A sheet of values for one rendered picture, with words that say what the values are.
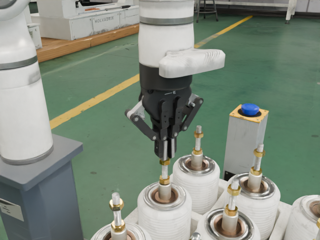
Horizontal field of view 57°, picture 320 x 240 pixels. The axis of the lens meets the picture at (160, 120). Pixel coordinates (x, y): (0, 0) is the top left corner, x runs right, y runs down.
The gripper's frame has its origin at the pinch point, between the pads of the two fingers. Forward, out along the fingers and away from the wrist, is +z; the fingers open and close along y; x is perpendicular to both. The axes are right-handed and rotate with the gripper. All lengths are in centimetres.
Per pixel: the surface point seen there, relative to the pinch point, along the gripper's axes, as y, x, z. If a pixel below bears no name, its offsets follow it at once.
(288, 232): -16.6, 13.9, 15.6
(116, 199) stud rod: 11.0, 5.3, 1.7
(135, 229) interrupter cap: 8.1, 4.1, 9.9
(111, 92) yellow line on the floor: -37, -114, 36
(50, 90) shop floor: -8, -136, 36
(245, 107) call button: -26.5, -7.8, 2.6
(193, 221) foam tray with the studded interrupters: -5.6, 1.2, 18.1
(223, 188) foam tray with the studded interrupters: -16.7, -2.5, 17.6
